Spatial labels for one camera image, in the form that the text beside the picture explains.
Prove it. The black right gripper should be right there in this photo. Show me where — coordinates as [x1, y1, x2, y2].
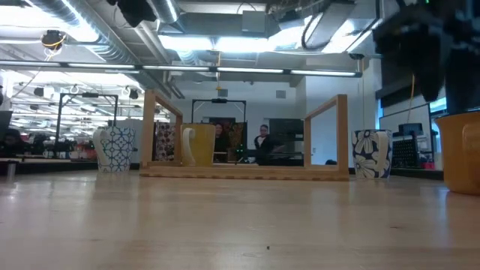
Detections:
[373, 0, 480, 116]

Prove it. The navy floral mug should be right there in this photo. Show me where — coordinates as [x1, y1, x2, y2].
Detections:
[351, 129, 393, 180]

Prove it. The whiteboard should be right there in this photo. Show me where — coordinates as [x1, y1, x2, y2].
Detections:
[378, 103, 432, 170]

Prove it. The black pegboard rack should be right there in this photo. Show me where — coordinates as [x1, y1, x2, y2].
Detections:
[391, 134, 422, 170]

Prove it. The dark cabinet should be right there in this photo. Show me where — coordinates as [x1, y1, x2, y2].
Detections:
[268, 118, 305, 167]

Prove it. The person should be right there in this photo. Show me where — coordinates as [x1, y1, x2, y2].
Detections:
[253, 124, 286, 167]
[0, 128, 26, 157]
[213, 122, 230, 164]

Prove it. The long linear light fixture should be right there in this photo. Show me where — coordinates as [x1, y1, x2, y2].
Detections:
[0, 59, 363, 79]

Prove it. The grey ceiling box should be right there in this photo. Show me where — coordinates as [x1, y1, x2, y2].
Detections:
[241, 10, 269, 35]

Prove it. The patterned panel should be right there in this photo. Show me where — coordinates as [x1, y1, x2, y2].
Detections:
[227, 121, 248, 162]
[154, 121, 176, 162]

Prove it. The wooden mug rack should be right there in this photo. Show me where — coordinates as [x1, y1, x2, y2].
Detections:
[139, 88, 350, 182]

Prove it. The black ceiling dome device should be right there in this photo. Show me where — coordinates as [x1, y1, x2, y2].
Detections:
[40, 28, 68, 52]

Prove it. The dark bench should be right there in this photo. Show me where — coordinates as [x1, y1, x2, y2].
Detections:
[0, 156, 99, 177]

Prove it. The black ceiling cable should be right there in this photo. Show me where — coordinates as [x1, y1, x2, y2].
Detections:
[301, 13, 329, 52]

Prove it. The black metal station frame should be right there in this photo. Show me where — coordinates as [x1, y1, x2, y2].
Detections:
[190, 97, 248, 125]
[54, 91, 120, 153]

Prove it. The yellow mug with white handle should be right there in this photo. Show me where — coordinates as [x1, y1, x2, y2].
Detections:
[181, 123, 217, 168]

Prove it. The ribbed silver ceiling duct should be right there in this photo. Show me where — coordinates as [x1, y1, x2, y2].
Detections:
[28, 0, 142, 65]
[146, 0, 182, 24]

